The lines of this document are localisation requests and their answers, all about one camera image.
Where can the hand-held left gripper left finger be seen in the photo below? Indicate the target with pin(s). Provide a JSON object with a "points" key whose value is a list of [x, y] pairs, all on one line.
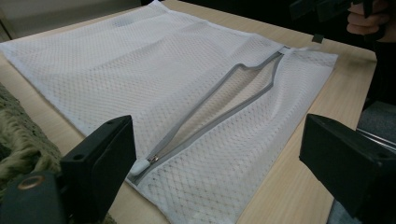
{"points": [[99, 161]]}

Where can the green woven basket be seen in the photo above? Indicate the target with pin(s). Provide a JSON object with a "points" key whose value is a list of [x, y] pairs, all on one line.
{"points": [[21, 140]]}

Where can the white mesh laundry bag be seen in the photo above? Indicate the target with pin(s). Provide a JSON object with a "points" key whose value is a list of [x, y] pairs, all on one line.
{"points": [[130, 71]]}

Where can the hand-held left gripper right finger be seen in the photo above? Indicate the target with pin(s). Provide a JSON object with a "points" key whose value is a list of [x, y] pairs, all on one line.
{"points": [[351, 168]]}

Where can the black tape piece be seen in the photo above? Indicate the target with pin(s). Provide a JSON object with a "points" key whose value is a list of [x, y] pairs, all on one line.
{"points": [[318, 38]]}

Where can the metal floor rail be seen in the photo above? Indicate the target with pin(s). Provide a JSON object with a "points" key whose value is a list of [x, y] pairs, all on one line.
{"points": [[378, 138]]}

